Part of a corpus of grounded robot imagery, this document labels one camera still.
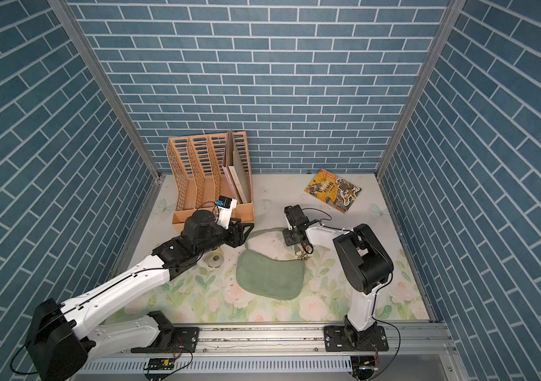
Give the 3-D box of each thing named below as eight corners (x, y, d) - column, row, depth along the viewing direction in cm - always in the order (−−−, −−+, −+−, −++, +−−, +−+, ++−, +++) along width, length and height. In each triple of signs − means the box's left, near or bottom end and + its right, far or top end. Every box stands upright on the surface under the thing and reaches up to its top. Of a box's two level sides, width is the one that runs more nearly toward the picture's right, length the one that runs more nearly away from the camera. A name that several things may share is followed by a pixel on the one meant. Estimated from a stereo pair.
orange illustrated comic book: (304, 190, 117) (305, 187, 115) (322, 172, 126) (322, 168, 124) (345, 213, 109) (346, 210, 107) (360, 192, 117) (362, 188, 115)
